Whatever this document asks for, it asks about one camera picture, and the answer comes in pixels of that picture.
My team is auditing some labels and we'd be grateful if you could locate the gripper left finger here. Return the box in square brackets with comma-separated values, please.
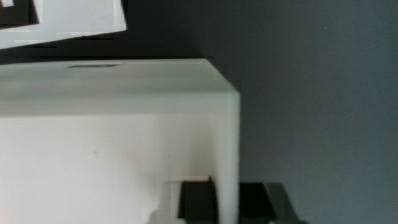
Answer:
[147, 176, 220, 224]

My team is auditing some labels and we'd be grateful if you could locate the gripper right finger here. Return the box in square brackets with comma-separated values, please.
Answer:
[238, 182, 309, 224]

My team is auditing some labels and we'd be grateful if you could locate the white drawer cabinet box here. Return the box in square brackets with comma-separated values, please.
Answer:
[0, 59, 240, 224]

